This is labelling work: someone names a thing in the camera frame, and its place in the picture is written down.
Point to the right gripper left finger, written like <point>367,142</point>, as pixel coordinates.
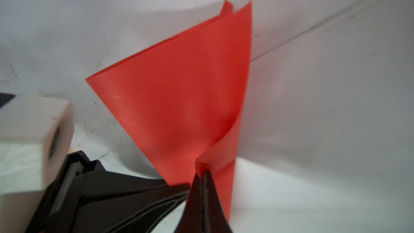
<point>192,218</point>

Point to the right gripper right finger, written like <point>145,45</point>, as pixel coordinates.
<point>213,217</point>

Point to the red square paper sheet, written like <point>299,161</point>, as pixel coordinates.
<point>181,100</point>

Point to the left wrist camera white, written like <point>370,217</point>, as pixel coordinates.
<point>36,133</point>

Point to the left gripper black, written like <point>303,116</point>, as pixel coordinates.
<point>108,202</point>

